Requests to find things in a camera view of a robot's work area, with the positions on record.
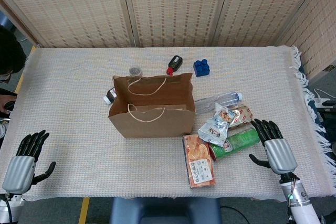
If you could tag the black bottle red cap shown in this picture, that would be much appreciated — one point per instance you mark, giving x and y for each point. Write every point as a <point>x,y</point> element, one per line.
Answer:
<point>175,62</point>

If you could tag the bamboo folding screen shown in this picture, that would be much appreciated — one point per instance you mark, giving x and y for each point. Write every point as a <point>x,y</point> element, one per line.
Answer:
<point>170,6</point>

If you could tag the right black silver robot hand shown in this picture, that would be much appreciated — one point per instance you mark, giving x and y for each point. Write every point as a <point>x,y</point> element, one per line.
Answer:
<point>279,155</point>

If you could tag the white power strip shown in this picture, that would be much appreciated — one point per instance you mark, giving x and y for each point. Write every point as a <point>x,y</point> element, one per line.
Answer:
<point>321,100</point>

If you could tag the blue undercloth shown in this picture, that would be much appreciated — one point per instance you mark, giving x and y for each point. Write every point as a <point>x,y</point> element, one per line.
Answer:
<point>302,73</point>

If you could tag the gold red snack packet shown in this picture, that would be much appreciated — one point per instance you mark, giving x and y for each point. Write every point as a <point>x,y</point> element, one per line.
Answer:
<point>242,115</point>

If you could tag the green chips can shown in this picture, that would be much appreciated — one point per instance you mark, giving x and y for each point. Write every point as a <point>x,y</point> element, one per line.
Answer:
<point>241,140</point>

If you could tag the cream woven tablecloth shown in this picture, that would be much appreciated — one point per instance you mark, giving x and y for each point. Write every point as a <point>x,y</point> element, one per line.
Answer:
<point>65,90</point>

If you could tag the clear plastic water bottle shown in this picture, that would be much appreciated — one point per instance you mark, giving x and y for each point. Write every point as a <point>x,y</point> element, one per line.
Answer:
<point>225,98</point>

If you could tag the orange cookie box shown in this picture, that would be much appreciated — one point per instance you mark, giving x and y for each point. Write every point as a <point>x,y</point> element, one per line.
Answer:
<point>199,161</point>

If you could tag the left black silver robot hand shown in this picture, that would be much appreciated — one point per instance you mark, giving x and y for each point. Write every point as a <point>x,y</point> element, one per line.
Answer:
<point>18,174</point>

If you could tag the blue toy brick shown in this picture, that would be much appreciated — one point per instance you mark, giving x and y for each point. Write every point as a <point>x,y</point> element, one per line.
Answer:
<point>201,68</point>

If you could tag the brown paper bag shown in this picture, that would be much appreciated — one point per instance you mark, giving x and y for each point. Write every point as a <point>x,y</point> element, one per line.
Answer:
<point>152,125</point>

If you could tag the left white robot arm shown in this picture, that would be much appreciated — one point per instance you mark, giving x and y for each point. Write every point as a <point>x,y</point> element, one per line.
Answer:
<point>8,209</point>

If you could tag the silver snack pouch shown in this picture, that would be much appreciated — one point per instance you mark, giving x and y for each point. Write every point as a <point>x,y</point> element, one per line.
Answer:
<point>215,129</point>

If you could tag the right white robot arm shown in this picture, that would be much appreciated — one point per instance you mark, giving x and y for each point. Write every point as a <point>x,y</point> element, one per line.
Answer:
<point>302,203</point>

